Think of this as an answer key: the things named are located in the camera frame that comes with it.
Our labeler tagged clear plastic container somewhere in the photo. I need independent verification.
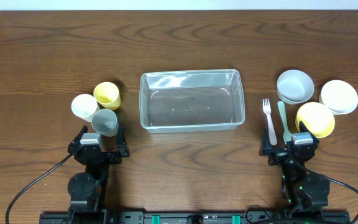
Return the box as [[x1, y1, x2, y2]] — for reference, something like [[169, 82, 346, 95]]
[[139, 69, 246, 134]]

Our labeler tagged white plastic cup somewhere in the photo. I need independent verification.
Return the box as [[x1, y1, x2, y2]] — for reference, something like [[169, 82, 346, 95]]
[[71, 94, 99, 122]]

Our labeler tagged yellow plastic bowl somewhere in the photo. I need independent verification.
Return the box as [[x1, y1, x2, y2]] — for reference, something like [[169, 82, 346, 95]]
[[295, 102, 335, 138]]

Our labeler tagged grey plastic bowl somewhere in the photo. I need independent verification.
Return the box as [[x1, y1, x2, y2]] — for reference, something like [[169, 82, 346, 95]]
[[277, 70, 314, 105]]

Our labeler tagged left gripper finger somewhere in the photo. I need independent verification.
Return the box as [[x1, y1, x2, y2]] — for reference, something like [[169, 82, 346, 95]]
[[68, 125, 88, 149], [115, 126, 129, 156]]

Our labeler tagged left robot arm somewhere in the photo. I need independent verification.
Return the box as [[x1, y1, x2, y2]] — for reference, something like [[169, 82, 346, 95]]
[[67, 126, 129, 224]]

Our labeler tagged pink plastic fork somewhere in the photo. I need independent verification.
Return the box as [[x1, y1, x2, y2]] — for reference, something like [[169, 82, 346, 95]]
[[262, 98, 278, 146]]

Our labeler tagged grey plastic cup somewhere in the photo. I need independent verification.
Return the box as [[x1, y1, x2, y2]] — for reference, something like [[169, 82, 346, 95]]
[[91, 109, 119, 137]]

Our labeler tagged white plastic bowl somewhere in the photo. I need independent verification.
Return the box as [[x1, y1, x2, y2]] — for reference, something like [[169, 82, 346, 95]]
[[319, 80, 358, 115]]

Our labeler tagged yellow plastic cup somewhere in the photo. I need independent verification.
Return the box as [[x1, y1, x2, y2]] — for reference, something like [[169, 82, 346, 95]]
[[93, 82, 121, 110]]

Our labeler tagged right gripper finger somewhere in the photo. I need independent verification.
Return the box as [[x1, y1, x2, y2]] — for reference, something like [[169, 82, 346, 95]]
[[259, 126, 271, 156], [299, 121, 319, 145]]

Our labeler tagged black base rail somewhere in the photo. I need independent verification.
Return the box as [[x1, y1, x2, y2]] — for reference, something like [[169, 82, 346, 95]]
[[39, 210, 351, 224]]

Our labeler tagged mint green plastic spoon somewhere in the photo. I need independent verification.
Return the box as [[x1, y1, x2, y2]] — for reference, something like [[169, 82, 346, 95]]
[[277, 101, 292, 143]]

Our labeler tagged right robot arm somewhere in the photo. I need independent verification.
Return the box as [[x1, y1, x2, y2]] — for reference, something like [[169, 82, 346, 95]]
[[259, 122, 330, 218]]

